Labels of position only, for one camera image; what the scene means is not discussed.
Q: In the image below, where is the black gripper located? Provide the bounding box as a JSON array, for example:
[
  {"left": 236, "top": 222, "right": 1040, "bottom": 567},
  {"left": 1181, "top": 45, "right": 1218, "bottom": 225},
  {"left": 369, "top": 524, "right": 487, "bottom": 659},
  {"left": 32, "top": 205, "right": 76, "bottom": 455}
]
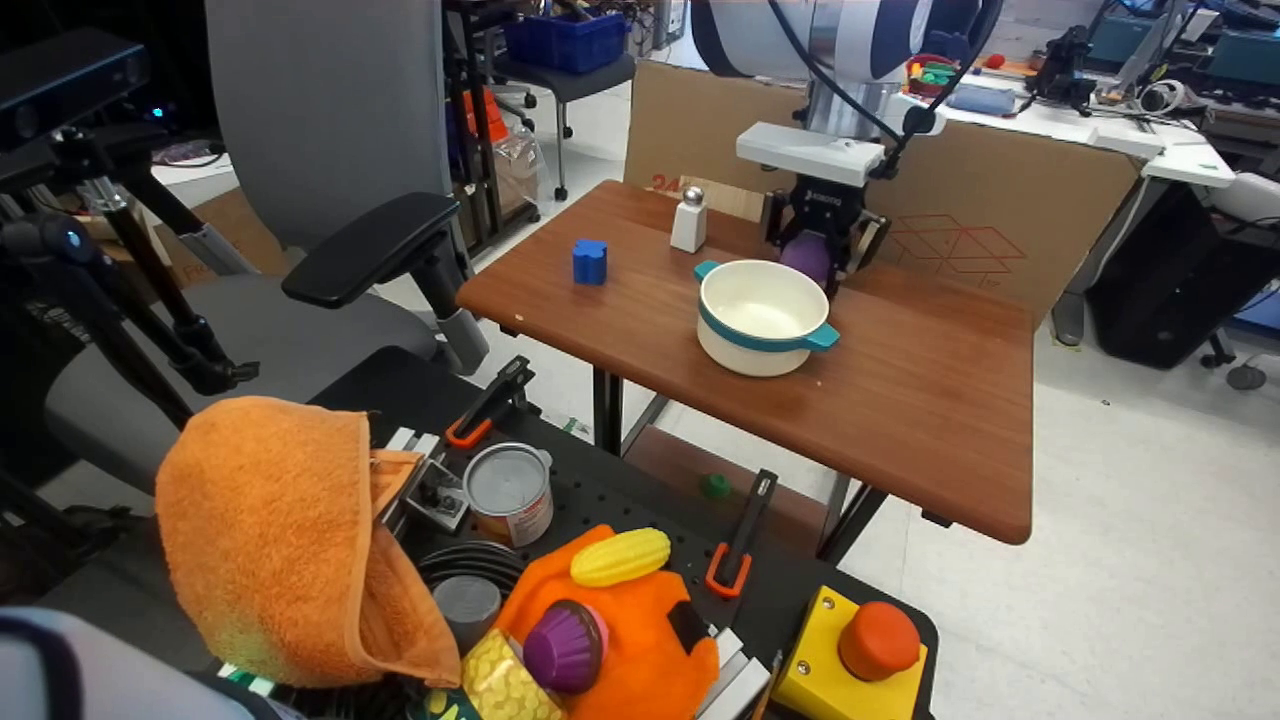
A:
[{"left": 766, "top": 175, "right": 879, "bottom": 263}]

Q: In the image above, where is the purple plush toy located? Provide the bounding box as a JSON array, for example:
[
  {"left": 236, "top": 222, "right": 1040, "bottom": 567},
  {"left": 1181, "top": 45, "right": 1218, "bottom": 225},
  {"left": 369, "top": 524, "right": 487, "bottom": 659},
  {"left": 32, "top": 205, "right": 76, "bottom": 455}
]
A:
[{"left": 782, "top": 233, "right": 832, "bottom": 288}]

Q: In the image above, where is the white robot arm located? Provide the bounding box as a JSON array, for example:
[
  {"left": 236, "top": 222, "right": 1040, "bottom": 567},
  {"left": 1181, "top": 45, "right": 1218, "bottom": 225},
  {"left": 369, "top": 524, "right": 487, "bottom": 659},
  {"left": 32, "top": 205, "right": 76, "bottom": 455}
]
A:
[{"left": 693, "top": 0, "right": 1005, "bottom": 268}]

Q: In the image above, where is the yellow corn cob toy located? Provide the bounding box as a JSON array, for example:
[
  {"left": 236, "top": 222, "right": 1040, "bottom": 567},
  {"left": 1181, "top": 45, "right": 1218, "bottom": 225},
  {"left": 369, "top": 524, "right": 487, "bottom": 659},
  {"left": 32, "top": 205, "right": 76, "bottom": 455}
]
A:
[{"left": 567, "top": 530, "right": 673, "bottom": 589}]

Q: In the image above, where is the orange plush toy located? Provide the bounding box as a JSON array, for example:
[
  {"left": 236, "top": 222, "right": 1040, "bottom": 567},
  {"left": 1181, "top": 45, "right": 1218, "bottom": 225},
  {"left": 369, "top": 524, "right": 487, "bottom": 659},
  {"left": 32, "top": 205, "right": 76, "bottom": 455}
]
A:
[{"left": 498, "top": 524, "right": 721, "bottom": 720}]

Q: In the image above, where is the white teal-rimmed bowl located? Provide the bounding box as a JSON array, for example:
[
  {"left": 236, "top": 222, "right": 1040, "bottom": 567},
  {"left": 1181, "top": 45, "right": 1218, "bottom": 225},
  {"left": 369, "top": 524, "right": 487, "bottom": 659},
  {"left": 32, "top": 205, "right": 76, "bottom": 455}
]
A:
[{"left": 693, "top": 259, "right": 840, "bottom": 379}]

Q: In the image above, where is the white salt shaker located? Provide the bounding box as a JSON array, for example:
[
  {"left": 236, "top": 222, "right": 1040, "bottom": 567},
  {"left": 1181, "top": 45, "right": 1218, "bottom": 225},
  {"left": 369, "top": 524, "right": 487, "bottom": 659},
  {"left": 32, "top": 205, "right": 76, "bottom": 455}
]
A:
[{"left": 673, "top": 186, "right": 710, "bottom": 251}]

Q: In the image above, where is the cardboard panel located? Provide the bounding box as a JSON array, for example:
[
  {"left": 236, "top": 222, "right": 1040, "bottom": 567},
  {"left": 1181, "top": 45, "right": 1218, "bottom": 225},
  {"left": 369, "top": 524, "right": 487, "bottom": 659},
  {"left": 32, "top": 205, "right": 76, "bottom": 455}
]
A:
[{"left": 624, "top": 64, "right": 1139, "bottom": 321}]

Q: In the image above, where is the brown wooden table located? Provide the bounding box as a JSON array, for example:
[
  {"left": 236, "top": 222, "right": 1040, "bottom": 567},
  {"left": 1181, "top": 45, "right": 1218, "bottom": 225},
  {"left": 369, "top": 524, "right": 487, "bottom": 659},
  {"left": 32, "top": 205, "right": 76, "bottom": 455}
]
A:
[{"left": 462, "top": 186, "right": 1031, "bottom": 543}]

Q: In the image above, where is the blue cube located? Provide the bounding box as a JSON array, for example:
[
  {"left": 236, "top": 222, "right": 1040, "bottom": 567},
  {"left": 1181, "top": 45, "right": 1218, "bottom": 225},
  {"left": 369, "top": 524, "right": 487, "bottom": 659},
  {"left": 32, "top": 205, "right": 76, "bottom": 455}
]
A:
[{"left": 573, "top": 241, "right": 608, "bottom": 284}]

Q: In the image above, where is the orange black clamp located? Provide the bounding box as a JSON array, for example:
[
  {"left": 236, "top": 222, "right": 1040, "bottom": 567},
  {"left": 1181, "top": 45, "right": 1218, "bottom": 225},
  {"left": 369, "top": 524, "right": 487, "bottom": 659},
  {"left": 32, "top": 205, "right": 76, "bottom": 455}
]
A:
[
  {"left": 445, "top": 355, "right": 533, "bottom": 448},
  {"left": 706, "top": 468, "right": 778, "bottom": 601}
]

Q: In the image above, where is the blue storage bin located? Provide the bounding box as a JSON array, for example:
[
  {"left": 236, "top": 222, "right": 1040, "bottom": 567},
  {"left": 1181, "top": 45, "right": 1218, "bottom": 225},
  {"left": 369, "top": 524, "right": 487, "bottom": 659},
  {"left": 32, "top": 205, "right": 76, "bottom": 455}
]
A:
[{"left": 510, "top": 11, "right": 629, "bottom": 78}]

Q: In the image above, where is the white background desk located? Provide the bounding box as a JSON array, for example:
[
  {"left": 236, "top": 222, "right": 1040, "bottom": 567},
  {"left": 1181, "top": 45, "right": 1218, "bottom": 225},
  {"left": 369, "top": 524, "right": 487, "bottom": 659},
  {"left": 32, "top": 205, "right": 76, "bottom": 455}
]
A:
[{"left": 941, "top": 64, "right": 1236, "bottom": 188}]

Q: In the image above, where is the metal tin can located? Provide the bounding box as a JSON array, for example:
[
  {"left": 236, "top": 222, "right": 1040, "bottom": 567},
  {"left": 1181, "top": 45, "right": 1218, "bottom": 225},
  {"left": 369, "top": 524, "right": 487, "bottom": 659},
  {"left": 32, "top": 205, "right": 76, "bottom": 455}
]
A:
[{"left": 466, "top": 440, "right": 558, "bottom": 550}]

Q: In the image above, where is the black perforated workbench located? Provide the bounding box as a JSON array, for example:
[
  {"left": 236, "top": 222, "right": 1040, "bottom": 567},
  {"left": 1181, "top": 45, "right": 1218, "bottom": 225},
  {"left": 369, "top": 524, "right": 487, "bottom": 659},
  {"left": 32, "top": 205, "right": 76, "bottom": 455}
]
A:
[{"left": 214, "top": 342, "right": 941, "bottom": 720}]

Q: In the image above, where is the yellow emergency stop box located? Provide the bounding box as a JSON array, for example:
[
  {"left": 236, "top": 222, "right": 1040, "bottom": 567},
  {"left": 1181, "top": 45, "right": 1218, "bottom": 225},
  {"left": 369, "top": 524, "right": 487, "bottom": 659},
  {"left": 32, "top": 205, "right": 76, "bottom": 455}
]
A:
[{"left": 778, "top": 589, "right": 928, "bottom": 720}]

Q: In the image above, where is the grey office chair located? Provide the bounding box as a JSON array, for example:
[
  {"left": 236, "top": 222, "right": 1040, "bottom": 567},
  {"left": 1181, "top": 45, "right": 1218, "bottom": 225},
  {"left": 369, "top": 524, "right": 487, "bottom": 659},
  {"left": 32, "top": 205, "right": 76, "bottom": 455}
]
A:
[{"left": 38, "top": 0, "right": 492, "bottom": 498}]

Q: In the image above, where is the orange towel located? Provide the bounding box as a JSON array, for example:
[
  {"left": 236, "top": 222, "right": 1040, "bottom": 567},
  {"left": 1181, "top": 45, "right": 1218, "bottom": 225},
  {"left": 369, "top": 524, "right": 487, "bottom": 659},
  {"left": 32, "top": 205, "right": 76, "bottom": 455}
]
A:
[{"left": 156, "top": 397, "right": 462, "bottom": 687}]

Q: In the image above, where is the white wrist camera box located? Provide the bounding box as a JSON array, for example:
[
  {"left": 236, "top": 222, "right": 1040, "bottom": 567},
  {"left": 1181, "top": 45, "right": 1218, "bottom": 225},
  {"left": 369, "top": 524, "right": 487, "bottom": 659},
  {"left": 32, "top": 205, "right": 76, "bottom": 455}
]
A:
[{"left": 738, "top": 121, "right": 884, "bottom": 188}]

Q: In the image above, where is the black camera on tripod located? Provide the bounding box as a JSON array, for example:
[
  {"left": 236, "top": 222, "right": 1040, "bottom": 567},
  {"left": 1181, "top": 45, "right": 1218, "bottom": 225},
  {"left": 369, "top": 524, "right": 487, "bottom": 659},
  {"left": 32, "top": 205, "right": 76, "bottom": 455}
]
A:
[{"left": 0, "top": 27, "right": 152, "bottom": 153}]

